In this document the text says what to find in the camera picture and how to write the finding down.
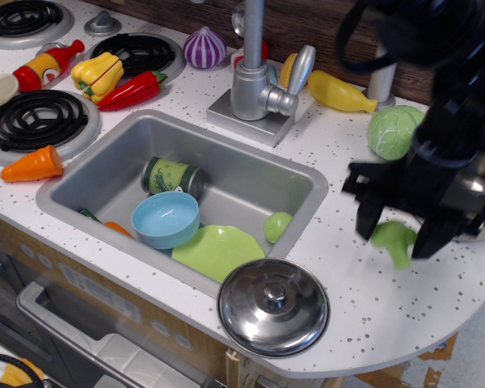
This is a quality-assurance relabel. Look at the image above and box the silver oven door handle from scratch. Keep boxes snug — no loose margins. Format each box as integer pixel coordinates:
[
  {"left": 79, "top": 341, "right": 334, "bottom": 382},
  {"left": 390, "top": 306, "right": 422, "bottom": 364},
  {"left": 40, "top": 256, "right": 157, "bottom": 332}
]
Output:
[{"left": 16, "top": 281, "right": 211, "bottom": 388}]

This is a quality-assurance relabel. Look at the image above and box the red toy ketchup bottle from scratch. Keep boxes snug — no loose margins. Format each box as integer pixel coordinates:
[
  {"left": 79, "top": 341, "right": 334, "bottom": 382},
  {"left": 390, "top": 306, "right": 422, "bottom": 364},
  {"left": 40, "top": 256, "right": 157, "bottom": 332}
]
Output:
[{"left": 13, "top": 40, "right": 85, "bottom": 93}]

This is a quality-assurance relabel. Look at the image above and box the front left black burner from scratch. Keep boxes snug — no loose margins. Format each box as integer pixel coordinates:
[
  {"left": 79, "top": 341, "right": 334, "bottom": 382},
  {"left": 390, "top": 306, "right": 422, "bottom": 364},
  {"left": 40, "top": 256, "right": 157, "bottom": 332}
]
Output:
[{"left": 0, "top": 91, "right": 101, "bottom": 167}]

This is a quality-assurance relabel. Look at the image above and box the back right black burner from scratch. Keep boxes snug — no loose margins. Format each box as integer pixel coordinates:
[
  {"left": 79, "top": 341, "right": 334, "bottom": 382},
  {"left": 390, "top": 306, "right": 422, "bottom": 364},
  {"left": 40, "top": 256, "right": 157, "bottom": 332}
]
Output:
[{"left": 83, "top": 33, "right": 186, "bottom": 81}]

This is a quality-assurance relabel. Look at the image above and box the yellow toy bell pepper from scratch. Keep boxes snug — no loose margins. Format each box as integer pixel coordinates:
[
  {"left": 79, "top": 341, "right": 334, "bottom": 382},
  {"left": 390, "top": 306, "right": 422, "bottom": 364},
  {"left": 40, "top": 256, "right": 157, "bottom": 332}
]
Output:
[{"left": 70, "top": 53, "right": 124, "bottom": 104}]

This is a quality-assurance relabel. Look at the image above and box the light green plastic plate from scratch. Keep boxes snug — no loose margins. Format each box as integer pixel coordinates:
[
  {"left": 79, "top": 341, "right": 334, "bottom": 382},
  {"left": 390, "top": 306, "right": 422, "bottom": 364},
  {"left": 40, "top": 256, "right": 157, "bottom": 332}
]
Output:
[{"left": 171, "top": 225, "right": 265, "bottom": 283}]

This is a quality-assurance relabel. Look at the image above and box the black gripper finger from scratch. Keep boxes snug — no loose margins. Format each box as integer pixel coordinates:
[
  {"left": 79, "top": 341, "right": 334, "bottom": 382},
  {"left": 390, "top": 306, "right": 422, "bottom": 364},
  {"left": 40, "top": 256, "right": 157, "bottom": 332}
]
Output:
[
  {"left": 356, "top": 197, "right": 384, "bottom": 240},
  {"left": 411, "top": 216, "right": 459, "bottom": 259}
]

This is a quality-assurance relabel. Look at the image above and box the stainless steel pot lid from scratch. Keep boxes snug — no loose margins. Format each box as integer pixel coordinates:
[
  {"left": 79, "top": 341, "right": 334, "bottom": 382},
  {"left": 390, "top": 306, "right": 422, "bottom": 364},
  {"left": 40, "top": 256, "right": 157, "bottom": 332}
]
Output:
[{"left": 217, "top": 259, "right": 331, "bottom": 358}]

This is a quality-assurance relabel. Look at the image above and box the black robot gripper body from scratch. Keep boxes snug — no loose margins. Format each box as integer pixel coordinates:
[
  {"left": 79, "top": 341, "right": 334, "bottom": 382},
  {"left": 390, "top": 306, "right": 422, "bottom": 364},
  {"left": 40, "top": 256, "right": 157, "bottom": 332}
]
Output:
[{"left": 342, "top": 138, "right": 485, "bottom": 237}]

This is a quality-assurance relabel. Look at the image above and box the grey stove knob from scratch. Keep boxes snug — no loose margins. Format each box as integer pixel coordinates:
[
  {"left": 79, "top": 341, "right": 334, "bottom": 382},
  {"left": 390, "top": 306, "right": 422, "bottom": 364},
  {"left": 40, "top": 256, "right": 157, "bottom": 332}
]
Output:
[{"left": 84, "top": 11, "right": 122, "bottom": 37}]

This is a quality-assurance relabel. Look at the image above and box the purple striped toy onion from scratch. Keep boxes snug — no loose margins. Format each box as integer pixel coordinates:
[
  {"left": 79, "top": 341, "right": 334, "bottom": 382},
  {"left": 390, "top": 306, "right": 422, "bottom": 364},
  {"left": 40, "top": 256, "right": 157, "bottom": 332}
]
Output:
[{"left": 183, "top": 27, "right": 227, "bottom": 69}]

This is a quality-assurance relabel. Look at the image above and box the silver toy faucet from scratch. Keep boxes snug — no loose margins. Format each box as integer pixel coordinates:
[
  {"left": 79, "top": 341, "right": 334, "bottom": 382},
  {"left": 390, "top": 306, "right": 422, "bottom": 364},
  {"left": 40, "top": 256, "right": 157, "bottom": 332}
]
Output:
[{"left": 206, "top": 1, "right": 315, "bottom": 146}]

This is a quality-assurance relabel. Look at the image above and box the grey toy sink basin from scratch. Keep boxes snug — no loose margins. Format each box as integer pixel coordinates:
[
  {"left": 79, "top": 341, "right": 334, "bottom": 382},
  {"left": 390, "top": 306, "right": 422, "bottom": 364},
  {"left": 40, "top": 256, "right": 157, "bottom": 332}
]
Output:
[{"left": 36, "top": 110, "right": 328, "bottom": 296}]

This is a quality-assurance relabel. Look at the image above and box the red toy chili pepper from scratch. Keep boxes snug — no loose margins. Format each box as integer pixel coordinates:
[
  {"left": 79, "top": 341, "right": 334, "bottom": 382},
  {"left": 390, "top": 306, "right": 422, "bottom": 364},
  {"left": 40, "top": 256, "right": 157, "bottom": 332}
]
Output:
[{"left": 97, "top": 70, "right": 168, "bottom": 112}]

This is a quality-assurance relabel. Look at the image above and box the orange toy carrot piece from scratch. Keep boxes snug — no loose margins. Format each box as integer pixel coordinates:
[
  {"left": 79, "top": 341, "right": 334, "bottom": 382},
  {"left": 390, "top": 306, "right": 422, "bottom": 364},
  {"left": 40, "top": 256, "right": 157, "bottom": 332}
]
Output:
[{"left": 0, "top": 145, "right": 64, "bottom": 183}]

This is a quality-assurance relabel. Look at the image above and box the yellow object bottom left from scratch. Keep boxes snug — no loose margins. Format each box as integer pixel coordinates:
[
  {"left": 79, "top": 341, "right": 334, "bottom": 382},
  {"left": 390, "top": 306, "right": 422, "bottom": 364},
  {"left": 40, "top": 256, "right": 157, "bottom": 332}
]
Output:
[{"left": 0, "top": 358, "right": 44, "bottom": 387}]

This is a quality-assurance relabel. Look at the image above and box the orange toy carrot in sink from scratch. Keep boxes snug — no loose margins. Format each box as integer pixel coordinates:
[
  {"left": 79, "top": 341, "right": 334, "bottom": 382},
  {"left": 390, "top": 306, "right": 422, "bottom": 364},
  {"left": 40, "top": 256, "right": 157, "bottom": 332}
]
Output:
[{"left": 104, "top": 221, "right": 133, "bottom": 238}]

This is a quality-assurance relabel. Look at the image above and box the green toy cabbage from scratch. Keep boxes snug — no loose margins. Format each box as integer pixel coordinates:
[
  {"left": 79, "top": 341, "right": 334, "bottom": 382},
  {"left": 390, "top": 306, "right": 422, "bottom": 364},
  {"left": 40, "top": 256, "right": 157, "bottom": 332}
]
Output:
[{"left": 366, "top": 105, "right": 425, "bottom": 161}]

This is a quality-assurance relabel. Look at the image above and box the light blue plastic bowl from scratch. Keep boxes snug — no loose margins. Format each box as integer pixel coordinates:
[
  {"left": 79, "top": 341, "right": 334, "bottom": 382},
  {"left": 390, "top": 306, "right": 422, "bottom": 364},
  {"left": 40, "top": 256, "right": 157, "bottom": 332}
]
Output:
[{"left": 131, "top": 192, "right": 200, "bottom": 250}]

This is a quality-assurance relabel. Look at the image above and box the green toy broccoli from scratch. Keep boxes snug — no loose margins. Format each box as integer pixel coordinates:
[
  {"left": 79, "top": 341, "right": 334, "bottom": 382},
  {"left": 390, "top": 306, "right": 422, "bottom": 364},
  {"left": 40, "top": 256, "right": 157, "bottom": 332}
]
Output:
[{"left": 370, "top": 221, "right": 417, "bottom": 269}]

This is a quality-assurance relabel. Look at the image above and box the black cable bottom left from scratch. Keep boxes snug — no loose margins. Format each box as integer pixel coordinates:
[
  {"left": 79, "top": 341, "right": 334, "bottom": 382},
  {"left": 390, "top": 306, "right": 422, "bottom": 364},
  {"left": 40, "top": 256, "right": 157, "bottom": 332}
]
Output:
[{"left": 0, "top": 352, "right": 45, "bottom": 388}]

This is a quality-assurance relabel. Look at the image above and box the back left black burner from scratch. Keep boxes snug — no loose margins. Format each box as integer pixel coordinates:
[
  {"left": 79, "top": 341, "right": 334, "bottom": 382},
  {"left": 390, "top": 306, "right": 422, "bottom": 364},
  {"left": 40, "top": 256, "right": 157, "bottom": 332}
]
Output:
[{"left": 0, "top": 1, "right": 74, "bottom": 50}]

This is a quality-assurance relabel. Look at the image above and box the dark green toy in sink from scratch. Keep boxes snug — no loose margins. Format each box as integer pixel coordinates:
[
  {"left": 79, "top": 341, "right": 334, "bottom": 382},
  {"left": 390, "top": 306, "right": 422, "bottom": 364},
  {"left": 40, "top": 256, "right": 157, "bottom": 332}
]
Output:
[{"left": 79, "top": 208, "right": 100, "bottom": 222}]

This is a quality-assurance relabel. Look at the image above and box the yellow toy corn cob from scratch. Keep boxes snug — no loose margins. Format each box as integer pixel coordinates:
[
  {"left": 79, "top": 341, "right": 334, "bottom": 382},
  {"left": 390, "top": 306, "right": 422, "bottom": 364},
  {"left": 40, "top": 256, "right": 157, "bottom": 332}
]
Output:
[{"left": 279, "top": 53, "right": 297, "bottom": 88}]

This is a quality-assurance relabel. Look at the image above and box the black burner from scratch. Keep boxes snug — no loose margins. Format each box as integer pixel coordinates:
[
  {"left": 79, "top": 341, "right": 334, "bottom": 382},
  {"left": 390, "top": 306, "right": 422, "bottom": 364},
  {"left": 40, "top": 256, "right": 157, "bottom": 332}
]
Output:
[
  {"left": 83, "top": 33, "right": 186, "bottom": 81},
  {"left": 0, "top": 91, "right": 101, "bottom": 167},
  {"left": 0, "top": 1, "right": 74, "bottom": 50}
]

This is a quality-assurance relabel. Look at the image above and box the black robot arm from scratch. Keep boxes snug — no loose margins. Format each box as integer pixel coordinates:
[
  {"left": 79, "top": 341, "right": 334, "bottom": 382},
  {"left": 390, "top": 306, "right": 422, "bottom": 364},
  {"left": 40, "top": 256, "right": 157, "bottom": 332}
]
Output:
[{"left": 335, "top": 1, "right": 485, "bottom": 259}]

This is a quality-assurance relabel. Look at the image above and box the yellow toy squash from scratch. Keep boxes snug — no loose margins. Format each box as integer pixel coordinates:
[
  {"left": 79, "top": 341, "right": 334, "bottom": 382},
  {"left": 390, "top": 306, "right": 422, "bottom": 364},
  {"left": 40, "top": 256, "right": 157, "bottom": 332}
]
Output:
[{"left": 307, "top": 70, "right": 377, "bottom": 113}]

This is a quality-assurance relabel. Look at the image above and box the red toy item behind faucet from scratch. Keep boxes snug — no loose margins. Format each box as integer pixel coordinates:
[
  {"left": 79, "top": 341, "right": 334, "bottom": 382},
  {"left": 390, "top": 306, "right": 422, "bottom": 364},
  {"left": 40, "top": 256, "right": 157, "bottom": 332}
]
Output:
[{"left": 230, "top": 40, "right": 268, "bottom": 69}]

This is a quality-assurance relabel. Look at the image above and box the green label toy can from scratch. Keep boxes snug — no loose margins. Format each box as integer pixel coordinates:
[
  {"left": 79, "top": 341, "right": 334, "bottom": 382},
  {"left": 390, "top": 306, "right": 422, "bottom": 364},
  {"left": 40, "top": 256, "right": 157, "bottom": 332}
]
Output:
[{"left": 141, "top": 157, "right": 205, "bottom": 200}]

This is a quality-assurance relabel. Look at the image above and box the green toy ball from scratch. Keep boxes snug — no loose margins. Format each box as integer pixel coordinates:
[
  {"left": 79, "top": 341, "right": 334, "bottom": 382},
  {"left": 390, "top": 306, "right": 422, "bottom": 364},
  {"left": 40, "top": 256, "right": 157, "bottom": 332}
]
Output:
[{"left": 264, "top": 212, "right": 293, "bottom": 243}]

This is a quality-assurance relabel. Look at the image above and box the grey metal pole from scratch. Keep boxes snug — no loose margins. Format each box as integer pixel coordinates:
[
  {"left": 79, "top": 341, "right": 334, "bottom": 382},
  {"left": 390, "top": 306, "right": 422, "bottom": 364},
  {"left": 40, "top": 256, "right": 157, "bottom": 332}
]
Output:
[{"left": 366, "top": 62, "right": 397, "bottom": 112}]

